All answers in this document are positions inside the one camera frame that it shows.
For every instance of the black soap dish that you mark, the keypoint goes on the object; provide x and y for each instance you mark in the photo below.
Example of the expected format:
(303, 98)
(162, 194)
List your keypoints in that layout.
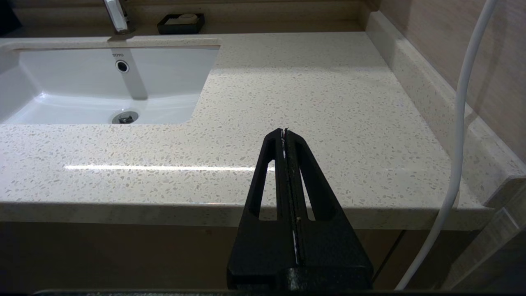
(164, 28)

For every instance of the wooden vanity cabinet front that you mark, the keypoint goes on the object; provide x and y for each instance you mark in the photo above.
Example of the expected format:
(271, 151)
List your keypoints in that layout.
(123, 255)

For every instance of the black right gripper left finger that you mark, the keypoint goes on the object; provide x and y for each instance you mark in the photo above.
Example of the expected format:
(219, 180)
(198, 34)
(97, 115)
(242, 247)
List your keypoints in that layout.
(254, 246)

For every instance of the round white soap bar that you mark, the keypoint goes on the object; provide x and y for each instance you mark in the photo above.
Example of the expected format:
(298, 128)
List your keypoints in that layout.
(187, 17)

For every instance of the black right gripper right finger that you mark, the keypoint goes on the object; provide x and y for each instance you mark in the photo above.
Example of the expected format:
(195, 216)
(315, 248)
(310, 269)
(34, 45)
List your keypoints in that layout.
(337, 255)

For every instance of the chrome sink drain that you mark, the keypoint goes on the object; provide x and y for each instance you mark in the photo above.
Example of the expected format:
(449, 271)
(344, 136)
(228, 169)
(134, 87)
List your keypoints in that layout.
(125, 118)

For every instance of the chrome faucet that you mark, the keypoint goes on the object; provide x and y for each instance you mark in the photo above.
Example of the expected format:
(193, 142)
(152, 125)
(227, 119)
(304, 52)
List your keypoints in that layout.
(117, 16)

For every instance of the white sink basin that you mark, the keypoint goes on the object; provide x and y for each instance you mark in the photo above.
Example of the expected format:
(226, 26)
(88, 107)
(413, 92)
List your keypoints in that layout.
(172, 82)

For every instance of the speckled stone backsplash ledge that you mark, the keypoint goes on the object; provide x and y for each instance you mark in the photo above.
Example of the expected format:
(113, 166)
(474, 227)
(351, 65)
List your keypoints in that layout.
(411, 82)

